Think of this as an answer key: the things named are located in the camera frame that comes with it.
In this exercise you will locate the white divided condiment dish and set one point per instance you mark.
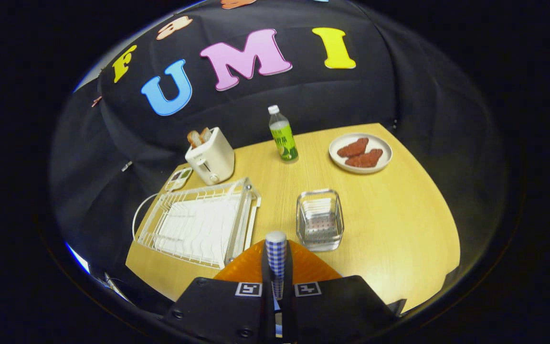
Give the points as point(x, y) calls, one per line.
point(178, 179)

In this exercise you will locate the red meat piece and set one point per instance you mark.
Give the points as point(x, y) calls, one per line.
point(353, 147)
point(364, 158)

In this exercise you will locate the white plate with meat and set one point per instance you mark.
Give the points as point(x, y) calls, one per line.
point(382, 145)

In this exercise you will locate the white toaster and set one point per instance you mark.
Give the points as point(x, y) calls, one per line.
point(214, 161)

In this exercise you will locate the black backdrop cloth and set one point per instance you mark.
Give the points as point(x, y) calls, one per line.
point(303, 95)

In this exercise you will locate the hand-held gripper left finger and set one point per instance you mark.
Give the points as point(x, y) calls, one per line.
point(268, 306)

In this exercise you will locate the toasted bread slice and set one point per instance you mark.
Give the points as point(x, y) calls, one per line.
point(194, 138)
point(205, 134)

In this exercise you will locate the red clip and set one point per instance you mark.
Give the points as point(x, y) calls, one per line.
point(97, 101)

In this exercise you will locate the green label drink bottle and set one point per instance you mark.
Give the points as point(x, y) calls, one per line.
point(284, 141)

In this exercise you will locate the white clip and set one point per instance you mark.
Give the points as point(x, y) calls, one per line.
point(126, 166)

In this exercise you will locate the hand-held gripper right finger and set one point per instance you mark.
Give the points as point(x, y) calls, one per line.
point(288, 310)

